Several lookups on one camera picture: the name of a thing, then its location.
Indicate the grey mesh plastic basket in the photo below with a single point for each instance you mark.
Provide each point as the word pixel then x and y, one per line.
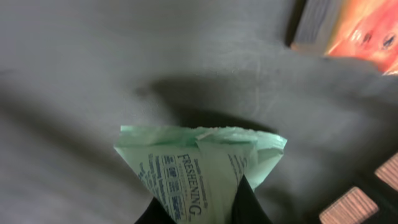
pixel 74 72

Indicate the orange tissue pack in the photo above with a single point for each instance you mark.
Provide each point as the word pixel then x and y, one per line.
pixel 361 29

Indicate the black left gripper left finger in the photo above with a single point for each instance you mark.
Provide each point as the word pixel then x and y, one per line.
pixel 155 214

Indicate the green wet wipes packet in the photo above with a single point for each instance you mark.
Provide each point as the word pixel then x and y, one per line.
pixel 195 173

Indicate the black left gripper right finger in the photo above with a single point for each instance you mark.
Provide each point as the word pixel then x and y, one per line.
pixel 246 208

